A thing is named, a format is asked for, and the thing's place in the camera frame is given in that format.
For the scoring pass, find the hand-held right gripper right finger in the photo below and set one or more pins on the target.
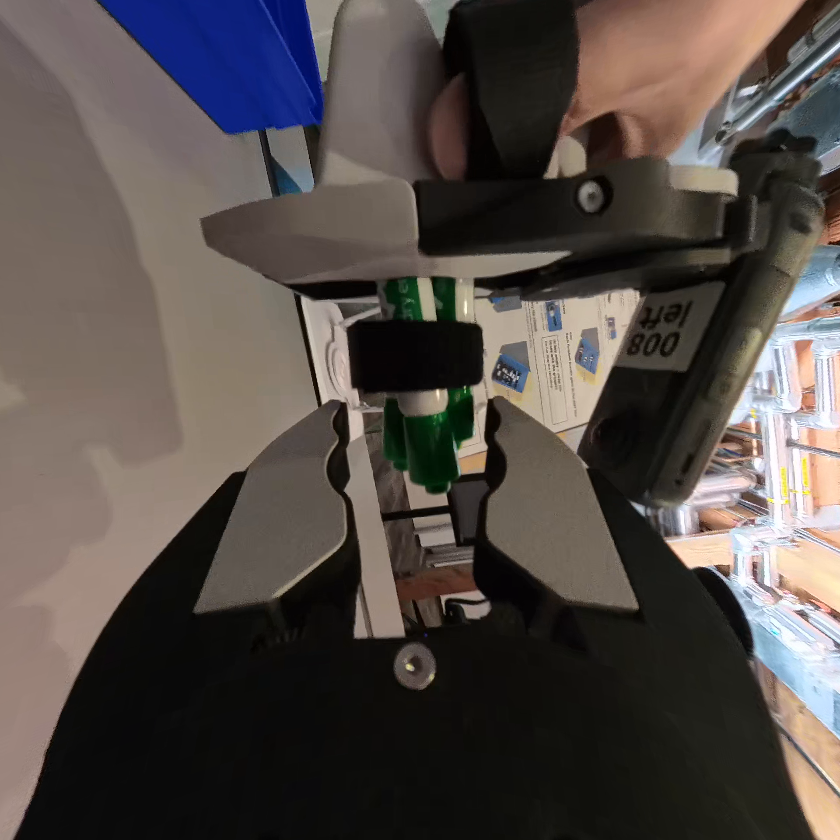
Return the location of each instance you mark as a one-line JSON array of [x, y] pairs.
[[551, 525]]

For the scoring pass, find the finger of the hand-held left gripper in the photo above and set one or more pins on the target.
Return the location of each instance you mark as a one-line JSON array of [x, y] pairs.
[[328, 236]]

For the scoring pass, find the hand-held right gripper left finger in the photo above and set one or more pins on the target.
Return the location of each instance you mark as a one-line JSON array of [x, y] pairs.
[[282, 518]]

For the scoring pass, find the blue plastic bin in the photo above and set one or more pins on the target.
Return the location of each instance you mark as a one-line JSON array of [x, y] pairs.
[[229, 52]]

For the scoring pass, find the person's left hand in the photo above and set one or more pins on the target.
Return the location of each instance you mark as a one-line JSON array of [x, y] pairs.
[[656, 65]]

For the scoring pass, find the white stand base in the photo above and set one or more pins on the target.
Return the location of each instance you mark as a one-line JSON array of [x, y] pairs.
[[321, 341]]

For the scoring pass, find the printed instruction sheet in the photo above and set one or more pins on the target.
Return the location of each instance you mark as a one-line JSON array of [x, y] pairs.
[[558, 394]]

